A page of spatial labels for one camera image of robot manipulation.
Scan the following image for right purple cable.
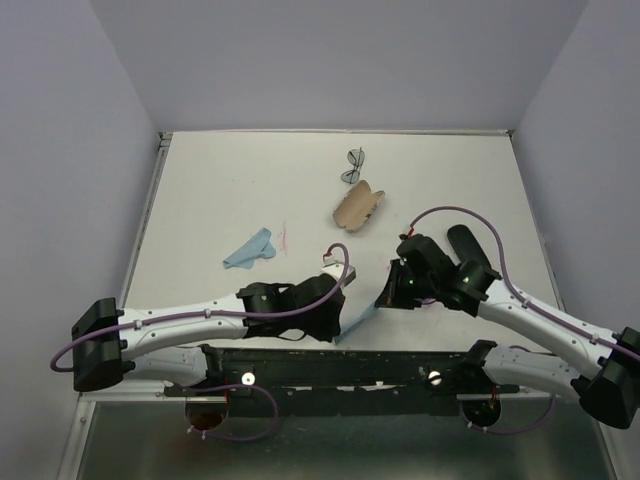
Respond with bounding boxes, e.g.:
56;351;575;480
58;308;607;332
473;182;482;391
405;206;640;435

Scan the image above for black closed glasses case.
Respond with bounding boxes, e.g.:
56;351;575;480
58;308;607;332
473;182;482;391
447;224;492;279

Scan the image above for aluminium frame rail front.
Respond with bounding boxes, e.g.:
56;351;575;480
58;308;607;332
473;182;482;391
62;394;615;479

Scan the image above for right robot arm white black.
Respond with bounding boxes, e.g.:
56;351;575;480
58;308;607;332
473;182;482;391
375;225;639;429

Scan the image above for aluminium frame rail left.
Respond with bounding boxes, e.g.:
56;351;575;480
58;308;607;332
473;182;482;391
116;132;174;310

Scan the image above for marbled glasses case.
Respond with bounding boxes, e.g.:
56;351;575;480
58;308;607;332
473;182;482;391
332;180;386;233

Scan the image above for blue cleaning cloth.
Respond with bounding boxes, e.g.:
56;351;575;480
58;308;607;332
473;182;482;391
333;303;378;345
222;228;277;270

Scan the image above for aluminium frame rail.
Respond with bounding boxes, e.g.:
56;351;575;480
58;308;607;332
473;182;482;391
116;132;174;310
62;394;615;479

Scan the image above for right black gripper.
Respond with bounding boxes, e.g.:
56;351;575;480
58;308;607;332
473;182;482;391
375;258;437;309

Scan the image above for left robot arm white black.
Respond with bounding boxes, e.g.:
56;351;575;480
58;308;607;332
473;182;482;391
71;266;354;393

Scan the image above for dark wire-frame sunglasses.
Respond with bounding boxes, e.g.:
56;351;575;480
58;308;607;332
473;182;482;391
341;148;365;185

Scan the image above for black mounting base rail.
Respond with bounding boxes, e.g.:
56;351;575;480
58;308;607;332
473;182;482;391
164;341;519;418

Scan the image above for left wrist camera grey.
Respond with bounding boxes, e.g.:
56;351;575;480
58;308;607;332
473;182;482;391
321;262;356;288

